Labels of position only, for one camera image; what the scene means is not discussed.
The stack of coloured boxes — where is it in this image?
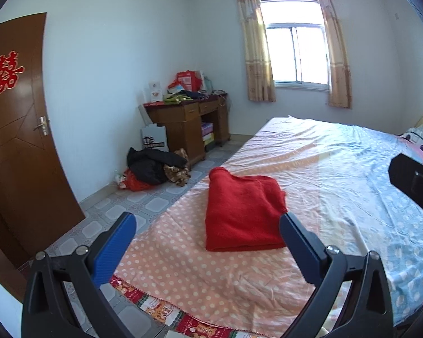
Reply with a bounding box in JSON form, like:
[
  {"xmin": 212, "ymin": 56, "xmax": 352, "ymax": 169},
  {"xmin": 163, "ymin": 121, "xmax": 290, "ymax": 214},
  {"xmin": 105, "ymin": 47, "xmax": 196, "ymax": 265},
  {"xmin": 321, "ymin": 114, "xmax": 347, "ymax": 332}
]
[{"xmin": 201, "ymin": 123, "xmax": 215, "ymax": 146}]

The window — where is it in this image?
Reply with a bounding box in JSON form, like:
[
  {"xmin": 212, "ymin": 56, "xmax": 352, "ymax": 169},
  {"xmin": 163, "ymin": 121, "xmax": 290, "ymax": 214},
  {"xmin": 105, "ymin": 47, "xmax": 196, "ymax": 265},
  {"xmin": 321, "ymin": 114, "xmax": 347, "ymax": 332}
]
[{"xmin": 260, "ymin": 0, "xmax": 330, "ymax": 94}]

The red knitted sweater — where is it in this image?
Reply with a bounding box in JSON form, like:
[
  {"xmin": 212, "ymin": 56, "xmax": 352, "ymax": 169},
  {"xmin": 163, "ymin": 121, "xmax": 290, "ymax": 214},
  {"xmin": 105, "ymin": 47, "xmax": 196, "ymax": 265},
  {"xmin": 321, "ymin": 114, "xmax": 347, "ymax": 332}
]
[{"xmin": 205, "ymin": 166, "xmax": 289, "ymax": 252}]

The brown wooden door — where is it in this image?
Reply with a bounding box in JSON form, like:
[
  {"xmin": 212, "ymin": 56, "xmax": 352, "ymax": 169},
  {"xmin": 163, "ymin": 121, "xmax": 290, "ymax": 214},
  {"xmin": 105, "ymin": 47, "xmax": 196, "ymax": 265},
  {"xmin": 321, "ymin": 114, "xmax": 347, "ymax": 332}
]
[{"xmin": 0, "ymin": 12, "xmax": 86, "ymax": 272}]

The red plastic bag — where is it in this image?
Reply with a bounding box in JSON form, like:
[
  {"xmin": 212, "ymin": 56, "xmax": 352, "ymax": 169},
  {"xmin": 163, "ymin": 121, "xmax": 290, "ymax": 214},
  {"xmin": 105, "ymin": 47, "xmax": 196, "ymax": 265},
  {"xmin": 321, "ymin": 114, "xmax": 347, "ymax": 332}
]
[{"xmin": 118, "ymin": 169, "xmax": 152, "ymax": 192}]

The metal door handle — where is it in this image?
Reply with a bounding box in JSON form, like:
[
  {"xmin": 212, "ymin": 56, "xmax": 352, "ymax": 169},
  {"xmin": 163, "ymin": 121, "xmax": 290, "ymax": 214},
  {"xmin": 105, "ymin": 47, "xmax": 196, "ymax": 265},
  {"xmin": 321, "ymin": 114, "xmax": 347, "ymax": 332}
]
[{"xmin": 33, "ymin": 116, "xmax": 50, "ymax": 136}]

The bed with polka-dot sheet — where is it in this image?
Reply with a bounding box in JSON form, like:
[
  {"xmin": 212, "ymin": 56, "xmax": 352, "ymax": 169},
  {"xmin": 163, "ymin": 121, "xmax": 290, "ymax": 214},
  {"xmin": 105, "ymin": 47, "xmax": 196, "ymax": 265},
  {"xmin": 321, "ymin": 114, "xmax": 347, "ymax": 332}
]
[{"xmin": 113, "ymin": 115, "xmax": 423, "ymax": 332}]

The festive printed blanket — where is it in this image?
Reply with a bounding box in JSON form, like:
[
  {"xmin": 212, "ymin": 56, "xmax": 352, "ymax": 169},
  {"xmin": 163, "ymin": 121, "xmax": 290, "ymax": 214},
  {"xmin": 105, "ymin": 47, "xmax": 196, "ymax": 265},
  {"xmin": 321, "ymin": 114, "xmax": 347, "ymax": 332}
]
[{"xmin": 109, "ymin": 275, "xmax": 286, "ymax": 338}]

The red paper door decoration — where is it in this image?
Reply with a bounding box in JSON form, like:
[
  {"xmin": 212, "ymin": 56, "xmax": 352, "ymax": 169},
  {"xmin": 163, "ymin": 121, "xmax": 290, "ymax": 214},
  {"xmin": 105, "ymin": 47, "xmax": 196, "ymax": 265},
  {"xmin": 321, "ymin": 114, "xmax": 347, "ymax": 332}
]
[{"xmin": 0, "ymin": 54, "xmax": 25, "ymax": 95}]

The brown wooden desk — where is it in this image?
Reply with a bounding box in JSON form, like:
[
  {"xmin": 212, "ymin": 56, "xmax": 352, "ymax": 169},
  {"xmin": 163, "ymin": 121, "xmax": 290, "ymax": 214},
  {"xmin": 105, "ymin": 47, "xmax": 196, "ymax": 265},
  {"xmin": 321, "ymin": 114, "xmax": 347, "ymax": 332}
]
[{"xmin": 143, "ymin": 93, "xmax": 231, "ymax": 165}]

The white printed card box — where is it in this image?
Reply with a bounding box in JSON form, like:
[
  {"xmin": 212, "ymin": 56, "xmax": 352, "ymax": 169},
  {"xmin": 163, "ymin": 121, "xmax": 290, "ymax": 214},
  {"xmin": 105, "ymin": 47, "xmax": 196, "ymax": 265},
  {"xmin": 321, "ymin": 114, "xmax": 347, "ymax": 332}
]
[{"xmin": 143, "ymin": 81, "xmax": 164, "ymax": 103}]

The red gift box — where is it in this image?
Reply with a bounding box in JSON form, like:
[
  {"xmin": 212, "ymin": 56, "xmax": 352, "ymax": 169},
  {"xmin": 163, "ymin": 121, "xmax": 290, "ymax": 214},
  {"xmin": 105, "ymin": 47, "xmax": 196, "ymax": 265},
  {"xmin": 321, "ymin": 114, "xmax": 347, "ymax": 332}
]
[{"xmin": 176, "ymin": 70, "xmax": 204, "ymax": 93}]

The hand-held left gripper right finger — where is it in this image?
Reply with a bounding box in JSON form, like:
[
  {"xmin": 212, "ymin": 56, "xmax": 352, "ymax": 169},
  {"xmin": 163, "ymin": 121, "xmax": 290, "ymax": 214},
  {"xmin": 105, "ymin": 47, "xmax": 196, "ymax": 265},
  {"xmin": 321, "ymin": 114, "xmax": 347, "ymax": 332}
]
[{"xmin": 279, "ymin": 212, "xmax": 395, "ymax": 338}]

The beige patterned curtain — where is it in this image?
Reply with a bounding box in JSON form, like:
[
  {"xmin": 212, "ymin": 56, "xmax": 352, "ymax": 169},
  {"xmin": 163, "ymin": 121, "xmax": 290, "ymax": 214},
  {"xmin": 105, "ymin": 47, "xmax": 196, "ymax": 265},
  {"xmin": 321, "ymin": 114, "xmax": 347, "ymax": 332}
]
[
  {"xmin": 235, "ymin": 0, "xmax": 276, "ymax": 103},
  {"xmin": 314, "ymin": 0, "xmax": 353, "ymax": 110}
]

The brown patterned cloth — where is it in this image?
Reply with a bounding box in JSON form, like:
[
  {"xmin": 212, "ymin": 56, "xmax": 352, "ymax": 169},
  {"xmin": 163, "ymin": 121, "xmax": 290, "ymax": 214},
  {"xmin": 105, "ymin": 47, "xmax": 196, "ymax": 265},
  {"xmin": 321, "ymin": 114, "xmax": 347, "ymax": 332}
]
[{"xmin": 163, "ymin": 149, "xmax": 191, "ymax": 187}]

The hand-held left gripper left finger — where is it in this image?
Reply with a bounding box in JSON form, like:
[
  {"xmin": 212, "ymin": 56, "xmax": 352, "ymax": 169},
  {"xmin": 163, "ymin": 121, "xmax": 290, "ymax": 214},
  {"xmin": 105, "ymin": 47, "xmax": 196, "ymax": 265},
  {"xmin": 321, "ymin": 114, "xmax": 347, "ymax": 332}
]
[{"xmin": 21, "ymin": 211, "xmax": 137, "ymax": 338}]

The black jacket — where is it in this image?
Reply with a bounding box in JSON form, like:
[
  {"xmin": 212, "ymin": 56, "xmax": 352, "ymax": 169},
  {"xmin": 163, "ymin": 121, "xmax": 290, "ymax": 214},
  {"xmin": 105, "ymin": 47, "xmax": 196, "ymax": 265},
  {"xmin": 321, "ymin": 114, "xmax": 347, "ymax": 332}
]
[{"xmin": 127, "ymin": 147, "xmax": 188, "ymax": 184}]

